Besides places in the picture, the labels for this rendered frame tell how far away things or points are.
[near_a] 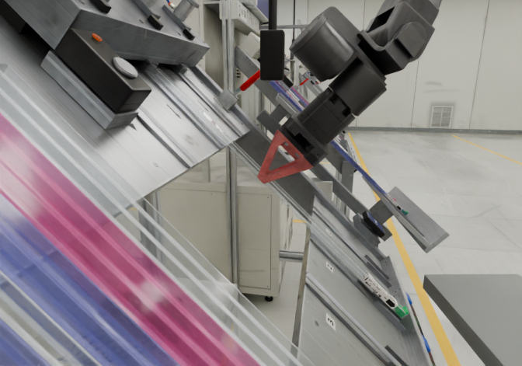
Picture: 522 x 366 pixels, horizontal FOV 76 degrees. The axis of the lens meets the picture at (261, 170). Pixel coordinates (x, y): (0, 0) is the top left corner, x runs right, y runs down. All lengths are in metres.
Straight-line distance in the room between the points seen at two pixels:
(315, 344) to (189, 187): 1.33
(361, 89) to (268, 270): 1.33
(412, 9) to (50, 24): 0.40
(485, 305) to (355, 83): 0.64
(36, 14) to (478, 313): 0.89
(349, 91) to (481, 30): 8.27
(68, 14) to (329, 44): 0.26
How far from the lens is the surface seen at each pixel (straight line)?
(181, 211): 1.67
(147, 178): 0.31
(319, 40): 0.42
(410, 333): 0.56
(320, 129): 0.44
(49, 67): 0.36
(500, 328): 0.87
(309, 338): 0.34
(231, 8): 1.45
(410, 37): 0.46
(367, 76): 0.44
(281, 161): 0.66
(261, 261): 1.66
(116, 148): 0.32
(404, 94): 8.23
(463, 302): 0.91
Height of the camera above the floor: 1.07
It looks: 15 degrees down
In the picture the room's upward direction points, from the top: straight up
